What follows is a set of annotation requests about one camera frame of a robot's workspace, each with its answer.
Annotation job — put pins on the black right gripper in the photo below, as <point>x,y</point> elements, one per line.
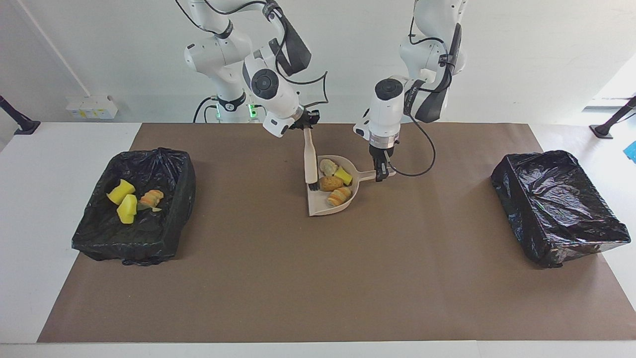
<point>307,120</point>

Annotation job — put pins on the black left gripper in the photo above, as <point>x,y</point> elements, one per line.
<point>383,152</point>

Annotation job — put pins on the small yellow sponge piece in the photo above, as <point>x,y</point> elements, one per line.
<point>343,176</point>

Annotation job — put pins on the short striped croissant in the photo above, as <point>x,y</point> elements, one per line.
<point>328,166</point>

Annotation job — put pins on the long striped croissant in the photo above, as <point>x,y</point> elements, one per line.
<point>339,196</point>

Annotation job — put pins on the brown bread roll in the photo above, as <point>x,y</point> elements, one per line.
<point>330,183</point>

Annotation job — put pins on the beige plastic dustpan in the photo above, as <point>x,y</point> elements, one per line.
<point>318,206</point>

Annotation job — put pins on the torn croissant pastry piece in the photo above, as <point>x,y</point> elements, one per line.
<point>150,199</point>

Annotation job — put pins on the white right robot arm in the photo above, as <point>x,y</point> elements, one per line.
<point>271,94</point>

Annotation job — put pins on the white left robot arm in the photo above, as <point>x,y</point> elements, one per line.
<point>385,114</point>

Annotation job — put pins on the black bag-lined bin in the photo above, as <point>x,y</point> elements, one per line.
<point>556,199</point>
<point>159,228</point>

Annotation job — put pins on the brown paper table mat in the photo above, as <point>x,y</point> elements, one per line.
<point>348,288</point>

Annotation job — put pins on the blue object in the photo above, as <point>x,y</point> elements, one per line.
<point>632,151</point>

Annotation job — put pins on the white wall power strip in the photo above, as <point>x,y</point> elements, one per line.
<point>92,107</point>

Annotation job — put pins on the black camera stand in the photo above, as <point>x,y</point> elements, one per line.
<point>22,124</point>
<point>613,122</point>

